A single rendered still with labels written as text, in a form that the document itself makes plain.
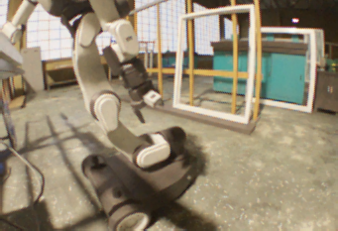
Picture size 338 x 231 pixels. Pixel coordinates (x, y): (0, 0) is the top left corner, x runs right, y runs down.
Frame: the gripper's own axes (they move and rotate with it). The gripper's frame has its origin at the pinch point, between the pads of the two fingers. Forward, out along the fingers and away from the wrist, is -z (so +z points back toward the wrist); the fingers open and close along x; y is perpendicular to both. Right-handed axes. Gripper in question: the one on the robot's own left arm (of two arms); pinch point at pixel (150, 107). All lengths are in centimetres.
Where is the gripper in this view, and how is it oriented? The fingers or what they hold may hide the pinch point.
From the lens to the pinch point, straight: 60.8
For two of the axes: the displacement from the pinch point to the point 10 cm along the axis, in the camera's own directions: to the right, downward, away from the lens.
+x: -6.0, 5.6, -5.8
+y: 7.2, 0.6, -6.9
